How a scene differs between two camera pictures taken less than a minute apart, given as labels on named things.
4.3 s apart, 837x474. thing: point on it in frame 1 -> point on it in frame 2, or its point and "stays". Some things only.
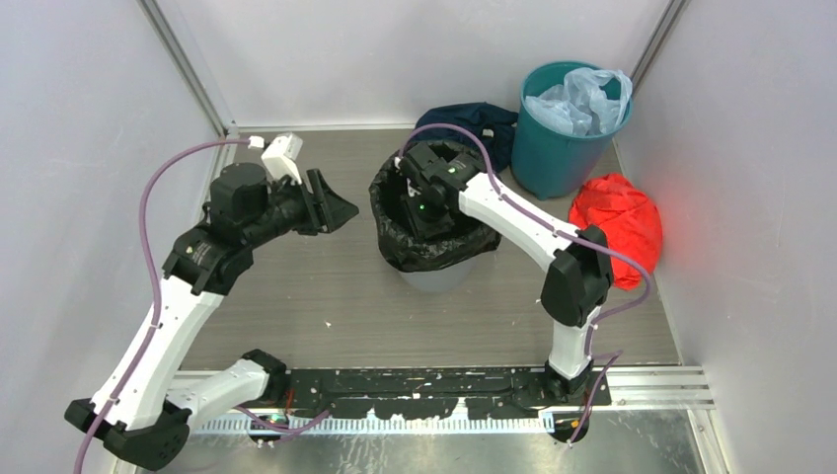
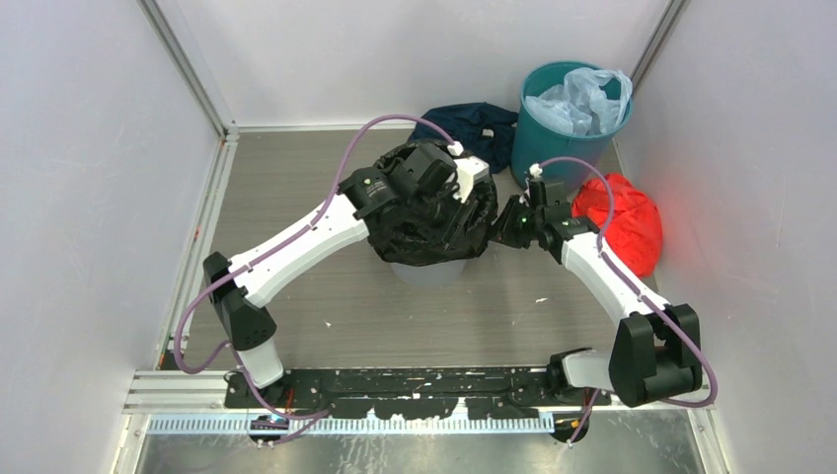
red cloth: x=631 y=222 stays
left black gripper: x=324 y=209 -> x=453 y=235
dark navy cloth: x=494 y=126 stays
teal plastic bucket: x=548 y=161 stays
